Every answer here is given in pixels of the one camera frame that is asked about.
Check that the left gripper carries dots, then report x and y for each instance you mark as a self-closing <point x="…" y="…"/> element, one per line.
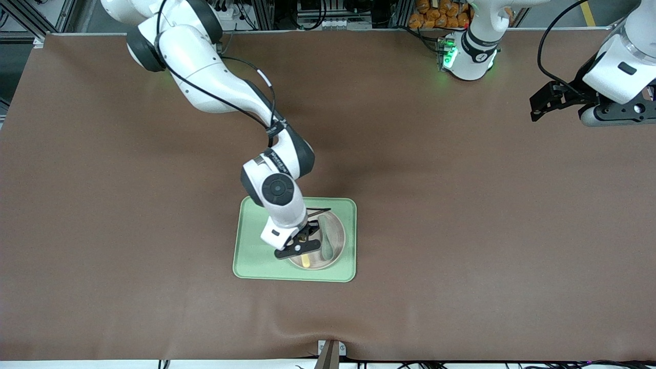
<point x="572" y="96"/>

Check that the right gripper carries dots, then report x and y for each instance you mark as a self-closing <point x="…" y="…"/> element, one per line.
<point x="308" y="230"/>

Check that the yellow plastic fork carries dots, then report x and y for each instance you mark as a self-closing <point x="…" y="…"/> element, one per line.
<point x="306" y="261"/>

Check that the round beige plate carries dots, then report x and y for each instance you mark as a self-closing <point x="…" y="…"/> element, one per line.
<point x="335" y="230"/>

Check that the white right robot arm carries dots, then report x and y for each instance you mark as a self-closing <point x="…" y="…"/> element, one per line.
<point x="215" y="77"/>

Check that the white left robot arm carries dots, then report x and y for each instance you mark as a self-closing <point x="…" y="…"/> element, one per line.
<point x="471" y="56"/>

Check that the green plastic spoon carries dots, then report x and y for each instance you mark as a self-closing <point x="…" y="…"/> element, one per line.
<point x="328" y="251"/>

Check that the light green rectangular tray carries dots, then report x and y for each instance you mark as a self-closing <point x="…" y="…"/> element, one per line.
<point x="246" y="261"/>

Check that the brown table mat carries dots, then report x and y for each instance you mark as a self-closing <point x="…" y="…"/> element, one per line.
<point x="461" y="205"/>

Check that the orange snack bag pile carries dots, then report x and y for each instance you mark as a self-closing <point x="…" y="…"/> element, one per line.
<point x="430" y="15"/>

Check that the white flat power strip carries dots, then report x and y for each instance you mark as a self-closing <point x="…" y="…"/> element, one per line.
<point x="343" y="23"/>

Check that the white power strip with plugs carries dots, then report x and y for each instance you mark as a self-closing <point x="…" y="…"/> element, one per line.
<point x="233" y="14"/>

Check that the grey metal post bracket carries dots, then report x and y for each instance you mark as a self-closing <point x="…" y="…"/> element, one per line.
<point x="330" y="353"/>

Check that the aluminium frame profile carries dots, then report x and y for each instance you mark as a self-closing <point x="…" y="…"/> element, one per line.
<point x="65" y="13"/>

